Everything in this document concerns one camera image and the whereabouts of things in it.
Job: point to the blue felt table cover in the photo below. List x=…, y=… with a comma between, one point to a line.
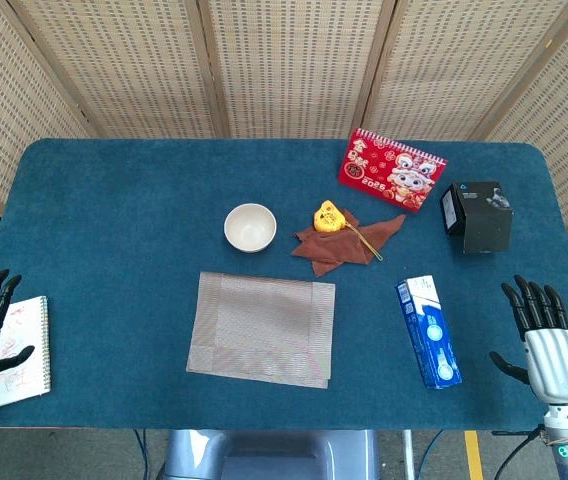
x=114, y=210

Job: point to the red desk calendar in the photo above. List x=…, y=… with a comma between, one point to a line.
x=394, y=170

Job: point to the white spiral notebook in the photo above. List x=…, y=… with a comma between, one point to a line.
x=29, y=320

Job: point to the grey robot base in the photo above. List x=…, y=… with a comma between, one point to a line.
x=274, y=455

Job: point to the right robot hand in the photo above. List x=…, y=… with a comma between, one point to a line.
x=556, y=360

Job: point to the beige woven placemat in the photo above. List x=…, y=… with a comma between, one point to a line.
x=264, y=330

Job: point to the brown cloth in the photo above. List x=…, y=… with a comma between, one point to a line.
x=334, y=247

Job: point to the woven bamboo folding screen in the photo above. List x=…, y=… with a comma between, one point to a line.
x=289, y=65

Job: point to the metal table leg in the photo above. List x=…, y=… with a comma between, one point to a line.
x=408, y=455

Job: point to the white bowl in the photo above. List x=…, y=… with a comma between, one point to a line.
x=250, y=227

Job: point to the black cardboard box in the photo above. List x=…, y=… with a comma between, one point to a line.
x=484, y=222

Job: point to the blue and white carton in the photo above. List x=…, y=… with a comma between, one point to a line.
x=429, y=335

